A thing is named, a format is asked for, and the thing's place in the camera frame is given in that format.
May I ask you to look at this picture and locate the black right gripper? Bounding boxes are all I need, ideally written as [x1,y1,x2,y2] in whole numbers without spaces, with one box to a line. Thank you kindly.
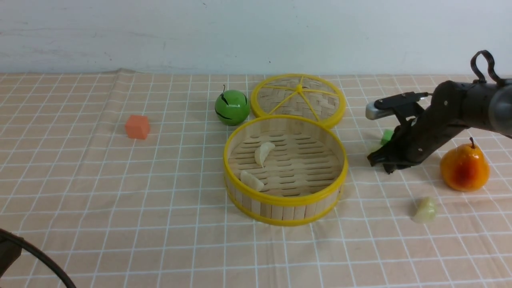
[367,108,466,174]

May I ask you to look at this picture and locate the pale green dumpling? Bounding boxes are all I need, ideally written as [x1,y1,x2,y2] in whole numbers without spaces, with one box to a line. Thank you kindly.
[412,197,438,224]

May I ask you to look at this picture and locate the white dumpling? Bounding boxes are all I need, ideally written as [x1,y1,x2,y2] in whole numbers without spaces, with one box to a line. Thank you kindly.
[254,142,276,168]

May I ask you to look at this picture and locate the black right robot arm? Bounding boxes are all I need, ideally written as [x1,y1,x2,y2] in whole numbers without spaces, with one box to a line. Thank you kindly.
[367,80,512,173]

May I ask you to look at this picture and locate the bamboo steamer lid yellow rim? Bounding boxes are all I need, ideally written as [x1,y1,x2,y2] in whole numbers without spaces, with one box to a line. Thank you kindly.
[250,74,347,129]

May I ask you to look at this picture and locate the bamboo steamer tray yellow rim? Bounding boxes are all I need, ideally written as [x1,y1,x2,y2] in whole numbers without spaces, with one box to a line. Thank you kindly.
[223,115,349,226]

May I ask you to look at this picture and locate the green foam cube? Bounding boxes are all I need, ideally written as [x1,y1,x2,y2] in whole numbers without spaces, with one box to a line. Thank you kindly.
[380,129,394,146]

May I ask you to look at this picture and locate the orange yellow toy pear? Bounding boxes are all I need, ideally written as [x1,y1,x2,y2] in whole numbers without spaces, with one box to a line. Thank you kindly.
[439,137,490,192]

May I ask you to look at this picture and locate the green toy apple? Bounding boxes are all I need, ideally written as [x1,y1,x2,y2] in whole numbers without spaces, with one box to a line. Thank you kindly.
[214,84,251,126]

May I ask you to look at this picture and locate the orange foam cube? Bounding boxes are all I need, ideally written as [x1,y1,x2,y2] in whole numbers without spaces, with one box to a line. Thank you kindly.
[124,115,150,139]

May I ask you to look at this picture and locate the checkered beige tablecloth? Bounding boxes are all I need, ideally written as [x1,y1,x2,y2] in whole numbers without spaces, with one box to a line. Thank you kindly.
[0,70,511,288]

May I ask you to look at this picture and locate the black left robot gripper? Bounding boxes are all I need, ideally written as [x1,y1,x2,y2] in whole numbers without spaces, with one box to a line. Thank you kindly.
[0,236,22,277]

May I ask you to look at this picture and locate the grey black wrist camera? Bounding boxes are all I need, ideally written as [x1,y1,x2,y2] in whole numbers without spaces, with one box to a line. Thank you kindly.
[365,92,430,125]

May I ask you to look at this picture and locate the black camera cable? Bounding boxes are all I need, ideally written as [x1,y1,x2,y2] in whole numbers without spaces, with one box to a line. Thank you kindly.
[416,50,505,98]

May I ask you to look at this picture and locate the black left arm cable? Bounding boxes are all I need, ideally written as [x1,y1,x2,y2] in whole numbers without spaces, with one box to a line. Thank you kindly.
[0,228,77,288]

